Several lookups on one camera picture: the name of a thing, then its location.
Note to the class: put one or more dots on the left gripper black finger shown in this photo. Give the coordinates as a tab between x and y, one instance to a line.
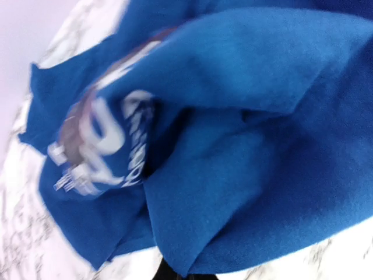
165	272

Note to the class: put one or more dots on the blue printed t-shirt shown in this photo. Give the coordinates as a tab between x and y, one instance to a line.
224	133

